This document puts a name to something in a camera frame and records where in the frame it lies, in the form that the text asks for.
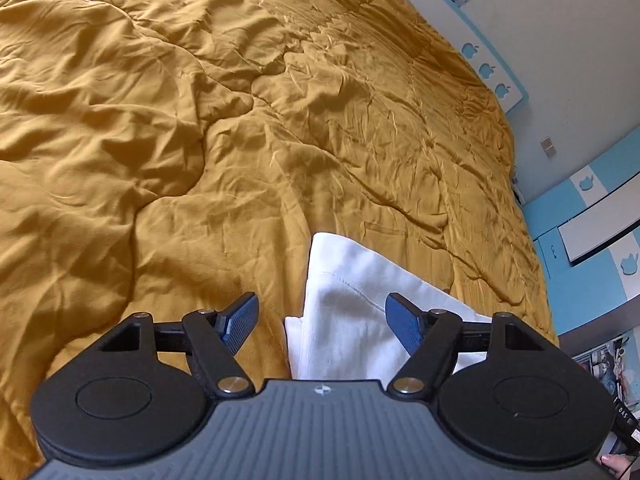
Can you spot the white sweatshirt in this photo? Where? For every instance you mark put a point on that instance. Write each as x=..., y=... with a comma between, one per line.
x=345, y=310

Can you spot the blue and white cabinet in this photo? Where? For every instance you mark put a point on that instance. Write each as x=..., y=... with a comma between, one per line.
x=555, y=240

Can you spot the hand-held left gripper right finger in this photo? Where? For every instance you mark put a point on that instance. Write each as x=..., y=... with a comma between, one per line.
x=402, y=322

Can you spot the mustard yellow quilt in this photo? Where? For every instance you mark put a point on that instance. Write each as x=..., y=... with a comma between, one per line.
x=200, y=135

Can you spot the person's right hand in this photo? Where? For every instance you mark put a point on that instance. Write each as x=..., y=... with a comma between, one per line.
x=612, y=462

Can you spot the wall switch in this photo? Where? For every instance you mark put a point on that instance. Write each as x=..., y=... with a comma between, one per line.
x=548, y=146

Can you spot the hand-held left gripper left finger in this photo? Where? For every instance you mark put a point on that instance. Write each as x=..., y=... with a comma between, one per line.
x=240, y=320

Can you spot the blue headboard with apple cutouts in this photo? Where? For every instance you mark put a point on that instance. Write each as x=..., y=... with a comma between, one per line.
x=480, y=57

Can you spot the colourful printed poster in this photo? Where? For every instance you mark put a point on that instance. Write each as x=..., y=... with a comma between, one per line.
x=607, y=365

